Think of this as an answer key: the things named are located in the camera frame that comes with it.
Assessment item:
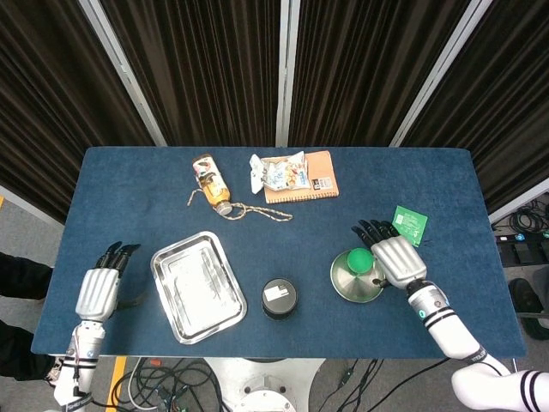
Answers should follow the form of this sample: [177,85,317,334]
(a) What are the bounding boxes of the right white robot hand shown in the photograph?
[351,219,429,289]

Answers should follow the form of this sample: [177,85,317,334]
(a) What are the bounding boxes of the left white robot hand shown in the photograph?
[75,241,147,322]

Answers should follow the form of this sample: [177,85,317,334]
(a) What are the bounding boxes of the green ball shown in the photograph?
[346,249,373,276]

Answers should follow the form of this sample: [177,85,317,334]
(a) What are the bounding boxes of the black cylindrical can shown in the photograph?
[261,277,298,321]

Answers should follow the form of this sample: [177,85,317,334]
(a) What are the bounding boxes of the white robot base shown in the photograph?
[203,357,325,412]

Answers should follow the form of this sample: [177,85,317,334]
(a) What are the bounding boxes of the green sachet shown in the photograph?
[392,204,429,248]

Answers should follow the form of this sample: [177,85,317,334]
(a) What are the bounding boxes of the round steel plate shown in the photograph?
[329,250,386,304]

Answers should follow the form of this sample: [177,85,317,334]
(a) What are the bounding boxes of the dark clothing of person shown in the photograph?
[0,251,57,381]

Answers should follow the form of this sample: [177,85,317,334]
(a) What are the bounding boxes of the yellow floor tape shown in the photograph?
[105,355,129,412]

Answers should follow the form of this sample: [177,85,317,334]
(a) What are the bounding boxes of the blue table cloth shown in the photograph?
[30,146,528,360]

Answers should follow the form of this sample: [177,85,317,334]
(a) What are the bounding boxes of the rectangular steel tray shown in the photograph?
[149,230,249,346]

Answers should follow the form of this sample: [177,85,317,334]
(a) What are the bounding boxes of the tan spiral notebook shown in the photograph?
[262,148,341,205]

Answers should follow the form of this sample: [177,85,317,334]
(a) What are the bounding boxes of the black power strip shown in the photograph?
[495,231,549,244]

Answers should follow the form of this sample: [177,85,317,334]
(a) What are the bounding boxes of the black shoe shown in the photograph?
[508,277,549,340]

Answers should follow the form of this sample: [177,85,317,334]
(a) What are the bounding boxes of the crumpled white snack bag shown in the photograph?
[249,150,311,196]

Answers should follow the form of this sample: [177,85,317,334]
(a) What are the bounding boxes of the tea bottle with label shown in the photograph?
[191,154,234,215]

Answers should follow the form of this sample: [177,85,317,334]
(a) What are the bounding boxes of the dark brown curtain panel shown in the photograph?
[0,0,155,224]
[100,0,284,147]
[287,0,473,147]
[402,0,549,215]

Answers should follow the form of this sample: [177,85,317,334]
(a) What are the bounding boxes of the white frame rail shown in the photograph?
[488,175,549,224]
[0,184,65,227]

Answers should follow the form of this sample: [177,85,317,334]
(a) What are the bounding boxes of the tangled floor cables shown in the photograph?
[111,358,228,412]

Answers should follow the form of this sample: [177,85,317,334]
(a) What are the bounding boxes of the black cable with inline box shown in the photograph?
[317,358,385,412]

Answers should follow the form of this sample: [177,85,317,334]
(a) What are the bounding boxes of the coiled black cables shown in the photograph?
[492,199,549,235]

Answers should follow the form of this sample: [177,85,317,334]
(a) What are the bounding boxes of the braided beige rope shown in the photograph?
[186,178,294,223]

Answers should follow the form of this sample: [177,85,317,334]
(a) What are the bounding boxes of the white frame post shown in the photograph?
[274,0,301,147]
[79,0,167,147]
[389,0,494,147]

